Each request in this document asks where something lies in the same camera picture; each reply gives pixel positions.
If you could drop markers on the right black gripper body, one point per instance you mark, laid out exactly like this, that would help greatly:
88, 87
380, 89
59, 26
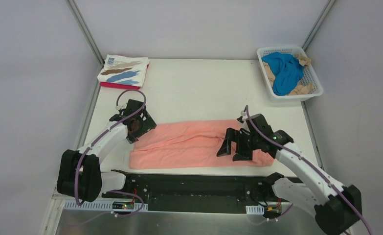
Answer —
239, 142

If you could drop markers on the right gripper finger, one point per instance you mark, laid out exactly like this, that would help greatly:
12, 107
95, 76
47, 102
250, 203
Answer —
226, 147
243, 155

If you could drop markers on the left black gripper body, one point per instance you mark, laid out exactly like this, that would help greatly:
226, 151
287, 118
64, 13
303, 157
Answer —
145, 118

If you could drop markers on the pink t shirt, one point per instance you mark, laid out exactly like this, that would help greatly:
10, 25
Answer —
189, 144

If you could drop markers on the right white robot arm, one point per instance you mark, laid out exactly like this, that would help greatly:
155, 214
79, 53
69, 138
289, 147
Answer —
334, 206

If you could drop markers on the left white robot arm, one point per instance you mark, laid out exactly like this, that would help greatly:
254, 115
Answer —
81, 175

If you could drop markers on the folded white printed t shirt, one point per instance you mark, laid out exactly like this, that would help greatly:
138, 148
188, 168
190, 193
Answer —
120, 62

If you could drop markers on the right controller board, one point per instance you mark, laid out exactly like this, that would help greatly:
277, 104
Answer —
271, 212

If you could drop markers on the controller board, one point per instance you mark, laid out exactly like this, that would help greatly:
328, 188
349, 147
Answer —
122, 206
271, 212

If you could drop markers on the beige t shirt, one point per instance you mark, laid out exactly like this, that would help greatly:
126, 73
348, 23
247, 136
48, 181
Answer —
300, 88

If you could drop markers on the blue t shirt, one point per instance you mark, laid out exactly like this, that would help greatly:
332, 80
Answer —
287, 71

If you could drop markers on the left controller board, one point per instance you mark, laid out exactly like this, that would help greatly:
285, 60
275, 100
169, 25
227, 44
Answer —
122, 206

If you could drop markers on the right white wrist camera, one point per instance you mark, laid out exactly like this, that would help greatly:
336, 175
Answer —
243, 116

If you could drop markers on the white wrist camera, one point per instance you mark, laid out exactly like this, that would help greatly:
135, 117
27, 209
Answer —
120, 107
243, 116

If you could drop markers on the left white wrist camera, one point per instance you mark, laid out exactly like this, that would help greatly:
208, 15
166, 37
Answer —
120, 107

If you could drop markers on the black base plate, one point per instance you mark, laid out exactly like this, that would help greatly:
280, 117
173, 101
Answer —
199, 193

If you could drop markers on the left aluminium frame post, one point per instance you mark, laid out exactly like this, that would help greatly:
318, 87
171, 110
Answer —
85, 30

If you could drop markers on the aluminium frame post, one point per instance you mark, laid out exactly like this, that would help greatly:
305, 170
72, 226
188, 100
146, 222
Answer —
85, 30
318, 23

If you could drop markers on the right aluminium frame post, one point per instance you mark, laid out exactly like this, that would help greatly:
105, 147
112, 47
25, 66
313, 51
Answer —
318, 23

